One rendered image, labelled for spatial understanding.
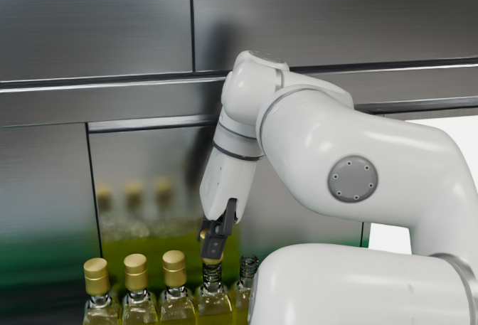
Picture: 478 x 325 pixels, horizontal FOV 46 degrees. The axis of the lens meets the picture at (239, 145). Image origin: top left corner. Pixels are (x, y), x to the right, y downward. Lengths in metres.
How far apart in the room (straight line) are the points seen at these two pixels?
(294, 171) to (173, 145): 0.51
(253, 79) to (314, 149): 0.26
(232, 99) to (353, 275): 0.34
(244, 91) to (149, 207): 0.37
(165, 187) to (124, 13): 0.28
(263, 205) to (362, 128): 0.58
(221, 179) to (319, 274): 0.42
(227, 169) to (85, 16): 0.31
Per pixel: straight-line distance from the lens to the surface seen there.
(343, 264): 0.36
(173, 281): 0.87
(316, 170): 0.40
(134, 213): 0.95
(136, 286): 0.87
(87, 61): 0.89
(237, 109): 0.65
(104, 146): 0.90
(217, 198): 0.76
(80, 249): 1.03
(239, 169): 0.75
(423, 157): 0.43
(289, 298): 0.34
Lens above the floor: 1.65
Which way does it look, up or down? 24 degrees down
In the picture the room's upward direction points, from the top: straight up
